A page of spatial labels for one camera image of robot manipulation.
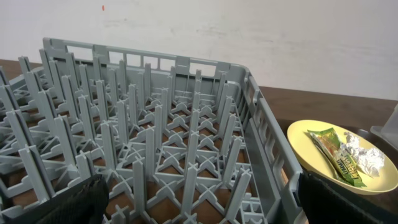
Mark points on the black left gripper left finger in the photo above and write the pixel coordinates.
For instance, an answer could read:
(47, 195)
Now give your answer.
(85, 202)

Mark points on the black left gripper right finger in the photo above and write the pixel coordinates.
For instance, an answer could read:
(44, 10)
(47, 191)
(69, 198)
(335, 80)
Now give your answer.
(324, 201)

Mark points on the green snack wrapper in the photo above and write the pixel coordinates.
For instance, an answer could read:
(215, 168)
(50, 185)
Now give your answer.
(328, 142)

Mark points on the white tissue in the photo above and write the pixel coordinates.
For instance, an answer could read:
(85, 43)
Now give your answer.
(370, 161)

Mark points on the yellow plate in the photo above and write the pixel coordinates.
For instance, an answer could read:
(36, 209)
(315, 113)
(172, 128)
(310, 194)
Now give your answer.
(313, 159)

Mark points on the clear plastic bin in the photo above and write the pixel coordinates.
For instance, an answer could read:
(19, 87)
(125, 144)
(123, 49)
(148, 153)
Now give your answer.
(389, 131)

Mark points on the grey plastic dish rack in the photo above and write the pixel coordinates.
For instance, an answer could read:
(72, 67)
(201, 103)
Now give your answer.
(177, 139)

